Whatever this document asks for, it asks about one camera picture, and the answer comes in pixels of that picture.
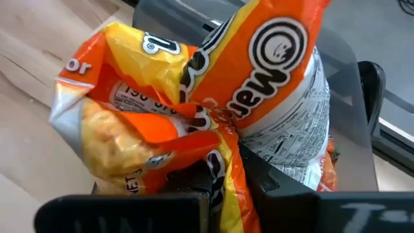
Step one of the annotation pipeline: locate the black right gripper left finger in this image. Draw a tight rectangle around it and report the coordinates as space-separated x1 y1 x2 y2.
34 160 214 233

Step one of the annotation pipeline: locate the black table frame rail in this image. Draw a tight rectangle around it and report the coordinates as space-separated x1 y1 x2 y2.
371 119 414 177

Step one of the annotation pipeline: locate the orange Maruchan chicken ramen packet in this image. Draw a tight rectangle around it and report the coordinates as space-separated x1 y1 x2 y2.
48 0 340 233

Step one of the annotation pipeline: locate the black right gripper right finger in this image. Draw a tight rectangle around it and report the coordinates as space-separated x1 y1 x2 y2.
239 142 414 233

